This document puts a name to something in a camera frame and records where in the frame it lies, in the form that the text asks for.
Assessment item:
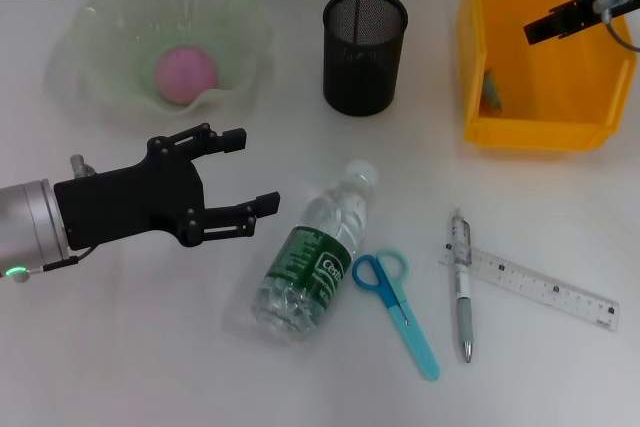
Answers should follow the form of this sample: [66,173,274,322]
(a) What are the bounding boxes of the green plastic wrapper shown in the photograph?
[480,68,504,111]

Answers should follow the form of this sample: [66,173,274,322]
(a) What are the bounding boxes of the yellow plastic bin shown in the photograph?
[457,0,637,151]

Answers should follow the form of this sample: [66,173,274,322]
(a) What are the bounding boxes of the pink peach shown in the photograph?
[154,45,221,107]

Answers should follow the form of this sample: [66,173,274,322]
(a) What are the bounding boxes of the clear plastic ruler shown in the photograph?
[438,241,620,333]

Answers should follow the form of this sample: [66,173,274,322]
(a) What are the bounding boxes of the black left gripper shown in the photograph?
[52,122,282,252]

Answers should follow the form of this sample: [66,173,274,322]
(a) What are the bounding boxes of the white grey ballpoint pen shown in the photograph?
[451,206,475,365]

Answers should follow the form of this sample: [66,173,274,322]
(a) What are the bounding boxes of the clear water bottle green label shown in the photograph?
[224,159,381,343]

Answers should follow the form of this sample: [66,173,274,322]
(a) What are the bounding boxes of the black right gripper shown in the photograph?
[523,0,640,46]

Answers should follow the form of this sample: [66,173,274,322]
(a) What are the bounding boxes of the blue scissors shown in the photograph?
[352,248,442,382]

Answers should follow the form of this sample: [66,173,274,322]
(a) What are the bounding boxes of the black mesh pen holder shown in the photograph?
[322,0,409,117]

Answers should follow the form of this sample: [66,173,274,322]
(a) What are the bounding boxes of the pale green glass fruit plate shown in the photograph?
[74,0,276,121]

